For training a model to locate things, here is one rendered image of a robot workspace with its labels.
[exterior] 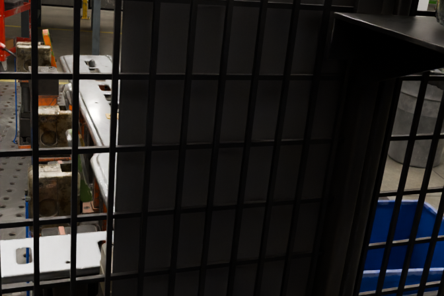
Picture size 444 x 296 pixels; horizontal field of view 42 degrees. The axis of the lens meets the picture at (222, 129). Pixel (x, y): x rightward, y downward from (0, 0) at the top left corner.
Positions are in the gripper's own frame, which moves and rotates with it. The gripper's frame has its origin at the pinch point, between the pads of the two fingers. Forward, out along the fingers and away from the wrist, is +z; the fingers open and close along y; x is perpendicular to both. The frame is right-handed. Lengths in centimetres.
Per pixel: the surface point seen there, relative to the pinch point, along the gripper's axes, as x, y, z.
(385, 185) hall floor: -190, -205, 102
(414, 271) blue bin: 52, -11, -13
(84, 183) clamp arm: -3.8, 15.2, 1.0
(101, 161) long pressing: -18.0, 9.9, 2.9
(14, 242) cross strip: 11.4, 27.6, 3.0
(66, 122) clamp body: -37.9, 15.0, 1.1
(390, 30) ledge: 64, 7, -40
